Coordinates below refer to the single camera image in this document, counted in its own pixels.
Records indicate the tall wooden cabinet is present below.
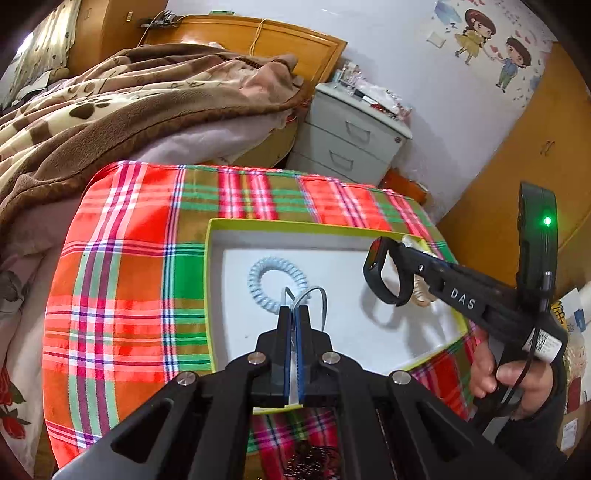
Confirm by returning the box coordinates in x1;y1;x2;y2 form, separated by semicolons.
69;0;169;70

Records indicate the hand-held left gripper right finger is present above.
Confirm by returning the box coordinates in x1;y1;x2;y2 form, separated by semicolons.
295;305;536;480

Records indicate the grey hair tie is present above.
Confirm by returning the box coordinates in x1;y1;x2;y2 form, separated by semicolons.
281;286;329;330

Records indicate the lilac quilt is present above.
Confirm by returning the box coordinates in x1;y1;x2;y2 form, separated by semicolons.
139;113;287;167

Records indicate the cartoon children wall sticker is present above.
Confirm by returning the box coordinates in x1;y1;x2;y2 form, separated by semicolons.
427;0;555;93

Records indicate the person's right hand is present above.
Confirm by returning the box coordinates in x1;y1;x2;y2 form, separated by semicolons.
468;340;556;419

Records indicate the white nightstand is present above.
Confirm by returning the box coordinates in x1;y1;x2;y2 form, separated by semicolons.
286;82;413;188

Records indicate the power strip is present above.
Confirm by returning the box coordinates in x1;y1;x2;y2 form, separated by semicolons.
141;13;188;28

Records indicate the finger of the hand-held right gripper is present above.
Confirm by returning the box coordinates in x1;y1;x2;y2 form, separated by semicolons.
422;255;460;273
397;242;491;324

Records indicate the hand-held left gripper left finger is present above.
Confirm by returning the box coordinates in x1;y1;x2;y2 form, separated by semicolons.
53;307;296;480

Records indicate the yellow-green cardboard tray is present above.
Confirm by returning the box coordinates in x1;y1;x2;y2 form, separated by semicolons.
203;218;472;411

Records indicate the wooden headboard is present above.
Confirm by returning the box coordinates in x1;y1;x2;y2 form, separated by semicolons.
141;14;348;93

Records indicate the black fitness band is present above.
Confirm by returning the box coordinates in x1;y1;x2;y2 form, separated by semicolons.
362;236;414;306

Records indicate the light blue spiral hair tie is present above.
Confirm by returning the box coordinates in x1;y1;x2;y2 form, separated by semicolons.
248;256;310;315

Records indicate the large wooden wardrobe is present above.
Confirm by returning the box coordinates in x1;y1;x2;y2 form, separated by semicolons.
436;41;591;296

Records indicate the floral bed sheet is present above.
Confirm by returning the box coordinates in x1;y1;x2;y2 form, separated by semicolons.
0;240;58;467

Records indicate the pile of printed boxes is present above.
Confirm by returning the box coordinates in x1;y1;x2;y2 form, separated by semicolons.
549;284;591;455

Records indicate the brown paw print blanket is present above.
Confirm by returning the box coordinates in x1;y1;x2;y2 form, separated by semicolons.
0;44;305;232

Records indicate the red green plaid cloth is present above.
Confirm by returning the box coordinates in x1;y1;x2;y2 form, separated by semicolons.
41;161;485;480

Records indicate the yellow cord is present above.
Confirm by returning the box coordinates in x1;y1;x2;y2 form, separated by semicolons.
249;18;266;56

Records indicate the spotted curtain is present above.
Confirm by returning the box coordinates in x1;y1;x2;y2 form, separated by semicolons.
0;0;81;107

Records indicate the pile of nightstand clutter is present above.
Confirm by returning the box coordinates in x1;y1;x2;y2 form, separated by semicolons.
332;62;414;123

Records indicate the orange box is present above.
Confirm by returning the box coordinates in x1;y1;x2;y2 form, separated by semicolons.
383;168;430;204

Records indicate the person's right forearm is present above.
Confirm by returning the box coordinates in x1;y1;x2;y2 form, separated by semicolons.
471;360;571;472

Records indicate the beaded red charm bracelet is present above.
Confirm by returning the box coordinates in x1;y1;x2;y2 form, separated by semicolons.
279;443;342;480

